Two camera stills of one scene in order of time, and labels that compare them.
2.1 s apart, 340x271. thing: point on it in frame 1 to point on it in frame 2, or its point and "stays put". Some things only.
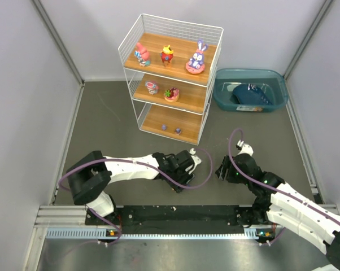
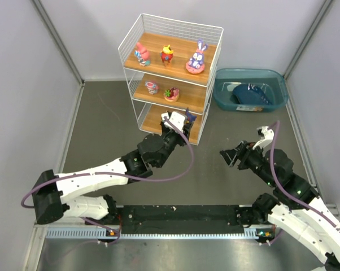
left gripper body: (184, 180) to (175, 134)
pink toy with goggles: (152, 87) stays put
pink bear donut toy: (172, 95) stays put
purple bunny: (194, 65) stays put
